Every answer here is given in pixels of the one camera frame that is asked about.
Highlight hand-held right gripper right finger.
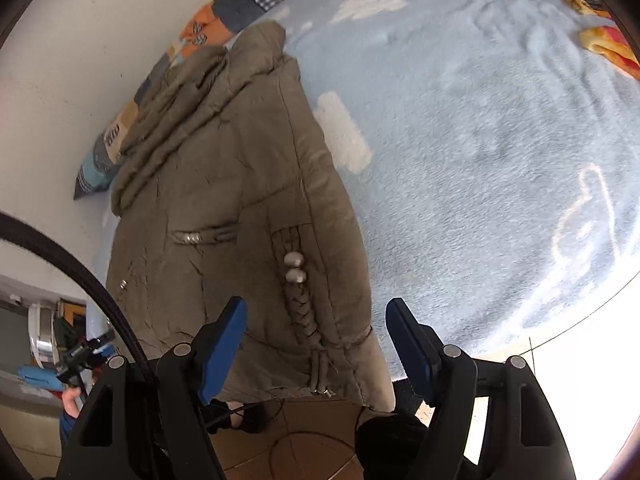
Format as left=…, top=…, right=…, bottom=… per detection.
left=385, top=297, right=576, bottom=480

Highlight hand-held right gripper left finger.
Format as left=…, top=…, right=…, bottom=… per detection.
left=55, top=296, right=249, bottom=480

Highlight brown padded coat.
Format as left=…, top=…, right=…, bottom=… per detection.
left=105, top=21, right=397, bottom=413

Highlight person's left forearm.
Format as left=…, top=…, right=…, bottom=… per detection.
left=59, top=410, right=78, bottom=448

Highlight person's left hand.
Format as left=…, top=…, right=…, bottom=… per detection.
left=61, top=387, right=83, bottom=418

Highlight black shoe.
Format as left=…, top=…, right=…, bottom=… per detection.
left=202, top=400, right=268, bottom=435

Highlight light blue cloud blanket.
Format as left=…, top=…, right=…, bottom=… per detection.
left=100, top=0, right=640, bottom=386

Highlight patchwork folded quilt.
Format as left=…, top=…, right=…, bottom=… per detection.
left=73, top=0, right=341, bottom=201

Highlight yellow orange printed cloth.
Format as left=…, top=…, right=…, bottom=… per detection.
left=535, top=0, right=640, bottom=81

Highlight black cable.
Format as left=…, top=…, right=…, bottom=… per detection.
left=0, top=211, right=157, bottom=386

